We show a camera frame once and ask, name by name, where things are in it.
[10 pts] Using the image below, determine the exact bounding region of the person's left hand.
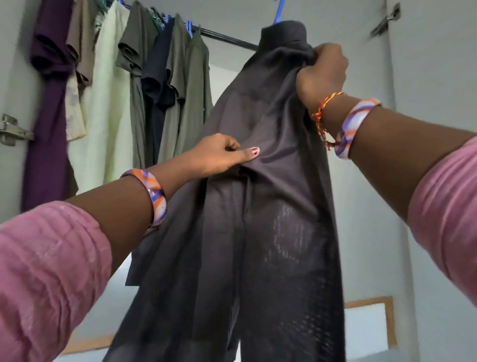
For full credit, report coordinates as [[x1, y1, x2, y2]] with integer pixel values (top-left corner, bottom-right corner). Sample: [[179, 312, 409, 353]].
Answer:
[[182, 133, 262, 180]]

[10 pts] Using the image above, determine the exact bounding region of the person's right hand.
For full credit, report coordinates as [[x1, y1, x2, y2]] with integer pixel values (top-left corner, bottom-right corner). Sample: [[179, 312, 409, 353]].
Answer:
[[296, 42, 350, 116]]

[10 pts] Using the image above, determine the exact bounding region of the olive green button shirt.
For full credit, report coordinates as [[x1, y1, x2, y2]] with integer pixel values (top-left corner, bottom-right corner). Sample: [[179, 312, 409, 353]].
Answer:
[[173, 28, 215, 158]]

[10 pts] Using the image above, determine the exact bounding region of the black NASA t-shirt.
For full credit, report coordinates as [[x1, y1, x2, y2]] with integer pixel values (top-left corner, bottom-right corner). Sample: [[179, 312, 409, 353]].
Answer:
[[140, 16, 177, 169]]

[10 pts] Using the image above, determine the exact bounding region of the grey button shirt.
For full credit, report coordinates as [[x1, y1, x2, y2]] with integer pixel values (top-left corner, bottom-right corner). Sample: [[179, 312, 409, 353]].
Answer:
[[103, 20, 347, 362]]

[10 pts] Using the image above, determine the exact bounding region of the olive green printed t-shirt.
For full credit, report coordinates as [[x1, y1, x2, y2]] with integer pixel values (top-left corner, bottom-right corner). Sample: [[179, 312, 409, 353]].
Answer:
[[158, 13, 192, 165]]

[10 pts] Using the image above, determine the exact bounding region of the light yellow shirt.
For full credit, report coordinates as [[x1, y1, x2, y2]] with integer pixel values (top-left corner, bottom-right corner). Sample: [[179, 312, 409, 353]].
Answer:
[[69, 0, 137, 196]]

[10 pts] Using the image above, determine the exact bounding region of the yellow floral dress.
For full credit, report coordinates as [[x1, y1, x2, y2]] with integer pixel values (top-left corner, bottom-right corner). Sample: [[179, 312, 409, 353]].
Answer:
[[64, 71, 88, 143]]

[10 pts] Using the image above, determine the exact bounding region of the purple tree-print t-shirt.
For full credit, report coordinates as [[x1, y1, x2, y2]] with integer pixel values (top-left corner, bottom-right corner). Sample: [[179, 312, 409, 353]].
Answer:
[[21, 0, 76, 213]]

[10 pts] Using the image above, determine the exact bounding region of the beige garment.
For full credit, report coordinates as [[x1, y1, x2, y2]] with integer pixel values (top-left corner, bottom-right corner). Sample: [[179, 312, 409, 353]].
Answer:
[[66, 0, 99, 94]]

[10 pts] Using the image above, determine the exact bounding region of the mint patterned clothes item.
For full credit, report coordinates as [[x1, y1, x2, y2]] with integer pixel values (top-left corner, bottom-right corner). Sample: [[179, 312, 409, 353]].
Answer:
[[93, 0, 113, 38]]

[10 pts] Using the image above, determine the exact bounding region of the person's left forearm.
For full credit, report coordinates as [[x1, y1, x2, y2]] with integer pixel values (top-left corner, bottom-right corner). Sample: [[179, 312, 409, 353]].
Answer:
[[67, 157, 198, 277]]

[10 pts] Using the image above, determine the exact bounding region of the person's right forearm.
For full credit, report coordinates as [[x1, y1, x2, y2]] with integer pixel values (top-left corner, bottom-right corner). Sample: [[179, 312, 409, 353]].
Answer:
[[320, 93, 474, 221]]

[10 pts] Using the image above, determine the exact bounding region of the dark metal wardrobe rod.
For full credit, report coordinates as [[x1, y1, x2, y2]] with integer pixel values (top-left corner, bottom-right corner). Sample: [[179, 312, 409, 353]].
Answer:
[[119, 0, 259, 52]]

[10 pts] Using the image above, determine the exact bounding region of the striped white purple bangle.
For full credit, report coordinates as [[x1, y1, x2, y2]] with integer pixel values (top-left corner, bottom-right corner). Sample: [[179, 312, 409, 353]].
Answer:
[[333, 97, 382, 160]]

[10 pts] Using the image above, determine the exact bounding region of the striped orange purple bangle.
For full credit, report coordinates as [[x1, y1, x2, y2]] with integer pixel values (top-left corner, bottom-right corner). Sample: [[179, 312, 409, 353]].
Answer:
[[121, 168, 168, 228]]

